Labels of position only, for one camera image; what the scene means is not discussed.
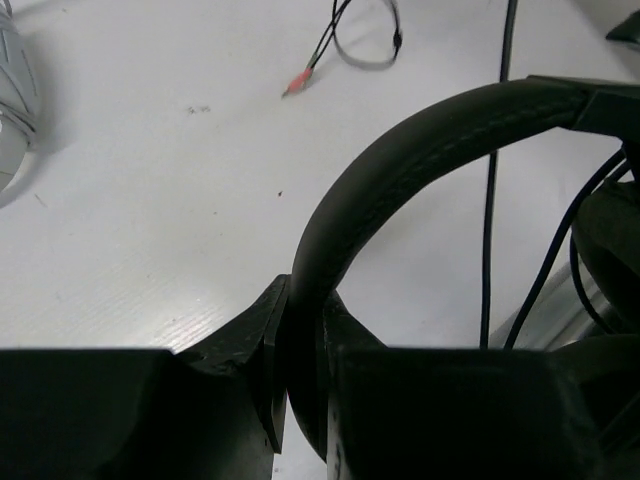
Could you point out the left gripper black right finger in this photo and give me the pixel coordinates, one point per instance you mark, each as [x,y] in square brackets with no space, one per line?
[416,413]

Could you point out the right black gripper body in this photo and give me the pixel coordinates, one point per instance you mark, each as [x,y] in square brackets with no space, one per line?
[628,31]

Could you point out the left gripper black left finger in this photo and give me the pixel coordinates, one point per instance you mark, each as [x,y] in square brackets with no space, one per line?
[213,411]

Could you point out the black headphones with cable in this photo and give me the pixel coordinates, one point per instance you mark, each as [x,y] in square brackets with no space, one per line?
[418,151]

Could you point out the grey white headphone stand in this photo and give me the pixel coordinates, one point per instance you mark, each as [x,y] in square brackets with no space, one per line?
[20,98]

